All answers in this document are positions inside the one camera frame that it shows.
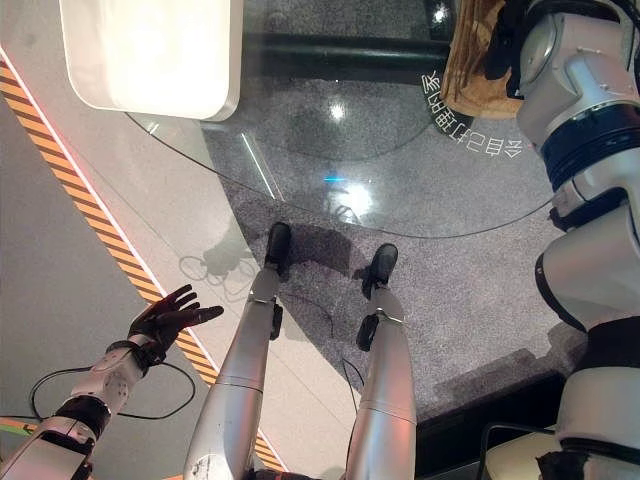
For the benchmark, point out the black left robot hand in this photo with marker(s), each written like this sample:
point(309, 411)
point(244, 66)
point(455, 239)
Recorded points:
point(159, 320)

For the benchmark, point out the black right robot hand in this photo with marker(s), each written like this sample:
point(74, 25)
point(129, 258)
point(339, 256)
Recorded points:
point(504, 50)

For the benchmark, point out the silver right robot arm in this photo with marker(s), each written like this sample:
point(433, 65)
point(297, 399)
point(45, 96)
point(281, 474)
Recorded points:
point(595, 240)

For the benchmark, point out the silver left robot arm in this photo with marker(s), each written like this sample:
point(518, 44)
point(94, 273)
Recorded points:
point(75, 410)

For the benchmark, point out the silver left robot leg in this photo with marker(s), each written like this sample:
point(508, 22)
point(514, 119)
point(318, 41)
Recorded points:
point(235, 380)

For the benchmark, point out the silver robot leg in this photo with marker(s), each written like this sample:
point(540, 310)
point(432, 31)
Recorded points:
point(235, 380)
point(385, 390)

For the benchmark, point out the orange black hazard stripe tape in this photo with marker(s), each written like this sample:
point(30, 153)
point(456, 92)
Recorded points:
point(100, 220)

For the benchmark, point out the dark left robot foot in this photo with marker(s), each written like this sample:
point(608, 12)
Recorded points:
point(278, 246)

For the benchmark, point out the dark robot foot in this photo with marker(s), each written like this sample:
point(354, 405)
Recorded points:
point(278, 246)
point(381, 265)

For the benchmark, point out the black table base bar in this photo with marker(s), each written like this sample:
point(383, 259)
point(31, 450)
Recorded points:
point(350, 52)

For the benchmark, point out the dark right robot foot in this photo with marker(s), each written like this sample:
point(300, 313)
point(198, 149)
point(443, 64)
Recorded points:
point(381, 265)

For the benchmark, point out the silver right robot leg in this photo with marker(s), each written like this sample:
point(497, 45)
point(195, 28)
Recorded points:
point(385, 390)

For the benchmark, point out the white rounded table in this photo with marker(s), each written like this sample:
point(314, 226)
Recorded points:
point(150, 55)

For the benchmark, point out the white seat with black frame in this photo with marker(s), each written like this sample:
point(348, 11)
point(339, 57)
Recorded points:
point(520, 450)

